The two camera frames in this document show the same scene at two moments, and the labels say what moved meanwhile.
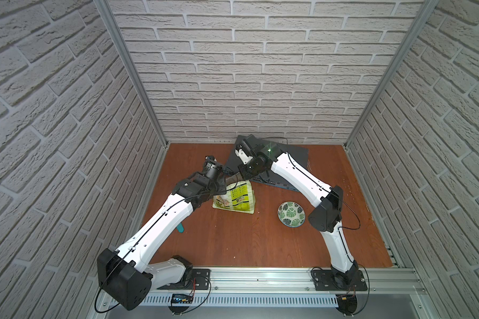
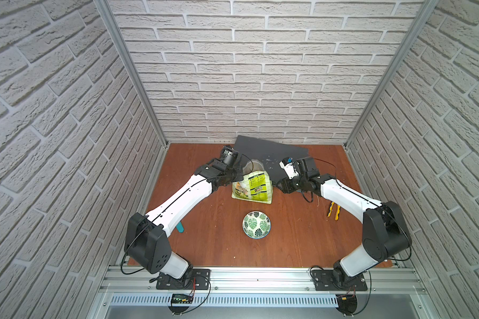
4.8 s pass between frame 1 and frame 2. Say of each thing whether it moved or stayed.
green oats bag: moved
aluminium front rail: stayed
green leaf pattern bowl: moved
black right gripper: moved
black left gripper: moved
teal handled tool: stayed
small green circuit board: stayed
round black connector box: stayed
